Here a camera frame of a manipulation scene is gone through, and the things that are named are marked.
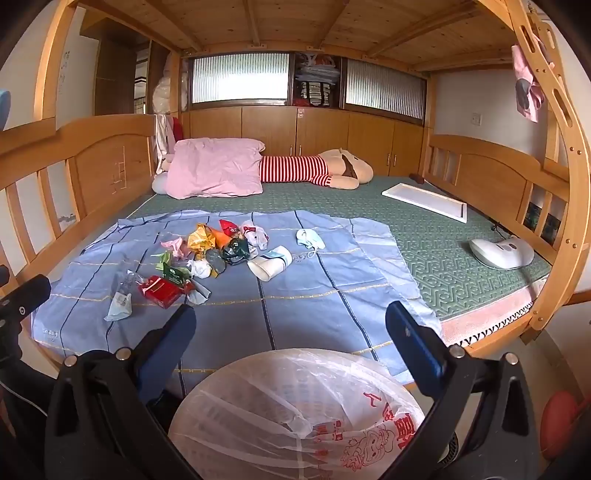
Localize dark wooden wardrobe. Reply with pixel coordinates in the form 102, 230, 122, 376
94, 37, 138, 116

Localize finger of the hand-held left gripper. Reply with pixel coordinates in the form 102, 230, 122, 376
0, 274, 52, 325

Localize red and white cloth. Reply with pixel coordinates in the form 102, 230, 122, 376
154, 115, 182, 163

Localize wooden bunk bed frame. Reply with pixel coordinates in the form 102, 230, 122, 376
0, 0, 591, 352

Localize black power cable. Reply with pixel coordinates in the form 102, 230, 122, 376
489, 222, 555, 296

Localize wooden bunk ladder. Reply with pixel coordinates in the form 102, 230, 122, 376
504, 0, 591, 342

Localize grey wrapper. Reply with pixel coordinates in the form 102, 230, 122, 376
205, 248, 227, 278

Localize stored bags in cabinet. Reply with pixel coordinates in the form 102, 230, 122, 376
293, 52, 343, 108

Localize pink tissue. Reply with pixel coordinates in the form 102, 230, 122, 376
160, 236, 190, 257

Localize red striped plush toy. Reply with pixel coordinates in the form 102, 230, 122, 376
152, 148, 375, 195

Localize white pink patterned wrapper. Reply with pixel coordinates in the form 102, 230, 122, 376
239, 220, 270, 253

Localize white red-printed plastic bag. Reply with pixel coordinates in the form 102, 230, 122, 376
168, 348, 426, 480

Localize red ball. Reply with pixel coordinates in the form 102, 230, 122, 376
540, 391, 588, 460

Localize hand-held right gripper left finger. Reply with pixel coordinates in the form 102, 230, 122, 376
46, 304, 204, 480

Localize green snack packet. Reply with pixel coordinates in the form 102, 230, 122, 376
161, 263, 191, 284

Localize blue checked bed sheet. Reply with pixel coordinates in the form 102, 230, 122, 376
31, 210, 445, 398

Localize frosted glass cabinet panel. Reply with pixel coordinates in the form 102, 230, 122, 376
190, 55, 291, 105
344, 58, 427, 122

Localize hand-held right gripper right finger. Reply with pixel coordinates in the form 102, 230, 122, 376
385, 300, 542, 480

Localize white framed board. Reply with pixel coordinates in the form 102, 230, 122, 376
382, 183, 469, 226

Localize yellow foil wrapper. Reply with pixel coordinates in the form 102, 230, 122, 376
187, 224, 216, 260

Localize white handheld mite vacuum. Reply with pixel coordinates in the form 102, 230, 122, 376
469, 236, 535, 271

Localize white paper cup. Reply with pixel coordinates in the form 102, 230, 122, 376
247, 245, 293, 282

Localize wooden wall cabinet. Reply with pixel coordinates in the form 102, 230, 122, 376
181, 50, 428, 179

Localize blue face mask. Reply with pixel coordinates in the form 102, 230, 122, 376
295, 228, 327, 253

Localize pink hanging cloth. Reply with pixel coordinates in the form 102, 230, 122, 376
512, 44, 546, 123

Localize red cigarette box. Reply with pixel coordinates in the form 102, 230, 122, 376
139, 275, 184, 309

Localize dark green crumpled packet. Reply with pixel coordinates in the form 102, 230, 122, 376
221, 235, 253, 265

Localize green patterned bed mat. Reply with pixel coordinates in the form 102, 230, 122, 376
124, 175, 553, 325

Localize pink fringed blanket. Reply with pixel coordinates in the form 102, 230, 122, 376
440, 285, 551, 348

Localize white bedding stack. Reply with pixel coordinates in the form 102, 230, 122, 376
146, 51, 190, 114

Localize white paper scrap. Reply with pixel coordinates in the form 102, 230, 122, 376
187, 279, 212, 306

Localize pink pillow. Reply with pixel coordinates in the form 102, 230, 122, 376
166, 137, 267, 199

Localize clear plastic wrapper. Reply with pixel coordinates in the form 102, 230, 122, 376
104, 270, 140, 323

